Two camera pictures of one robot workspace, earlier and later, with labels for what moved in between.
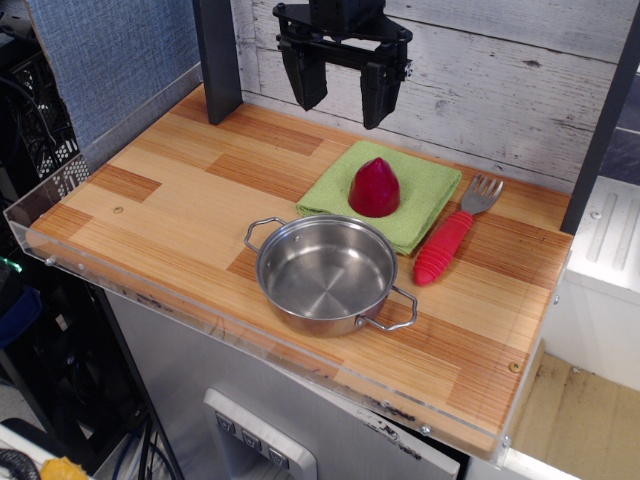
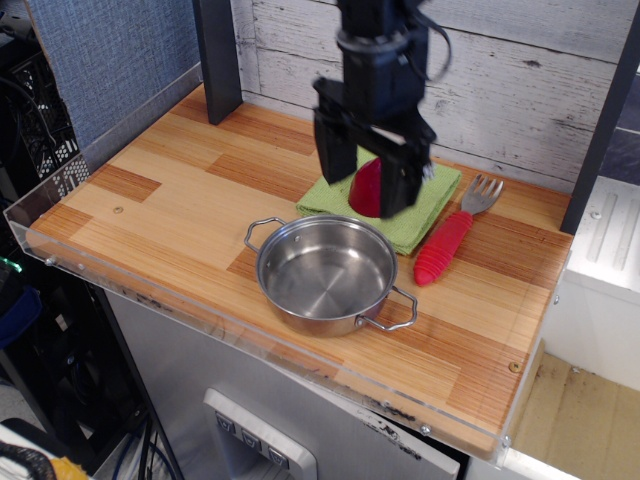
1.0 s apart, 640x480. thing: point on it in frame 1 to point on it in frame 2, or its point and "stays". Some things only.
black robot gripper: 350,32 to 384,91
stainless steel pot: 323,275 stays
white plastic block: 596,322 stays
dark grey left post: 220,57 stays
